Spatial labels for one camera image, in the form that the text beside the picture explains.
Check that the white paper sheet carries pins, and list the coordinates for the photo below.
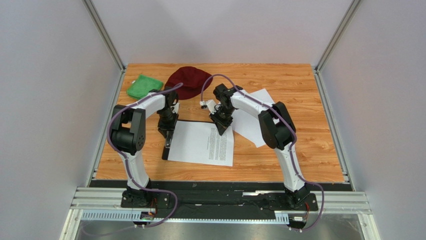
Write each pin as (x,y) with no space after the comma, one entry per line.
(247,125)

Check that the dark red cap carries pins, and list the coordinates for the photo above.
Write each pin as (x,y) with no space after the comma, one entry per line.
(192,78)

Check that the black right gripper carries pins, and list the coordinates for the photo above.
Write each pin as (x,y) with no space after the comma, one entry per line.
(221,119)

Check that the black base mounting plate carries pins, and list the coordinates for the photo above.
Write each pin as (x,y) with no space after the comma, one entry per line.
(220,200)

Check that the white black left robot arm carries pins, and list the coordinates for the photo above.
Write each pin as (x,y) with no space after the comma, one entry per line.
(127,136)

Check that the green folded cloth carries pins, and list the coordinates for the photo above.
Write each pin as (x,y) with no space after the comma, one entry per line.
(140,87)

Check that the aluminium frame rail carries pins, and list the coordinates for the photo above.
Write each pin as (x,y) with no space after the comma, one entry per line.
(95,212)

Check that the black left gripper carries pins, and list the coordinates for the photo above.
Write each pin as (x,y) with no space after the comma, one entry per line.
(163,128)

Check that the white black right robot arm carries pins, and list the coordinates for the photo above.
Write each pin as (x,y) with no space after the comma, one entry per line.
(277,130)

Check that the printed text paper sheet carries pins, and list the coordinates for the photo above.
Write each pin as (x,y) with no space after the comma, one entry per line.
(221,149)

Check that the black clipboard folder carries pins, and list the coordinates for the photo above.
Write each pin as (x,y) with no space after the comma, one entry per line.
(165,146)

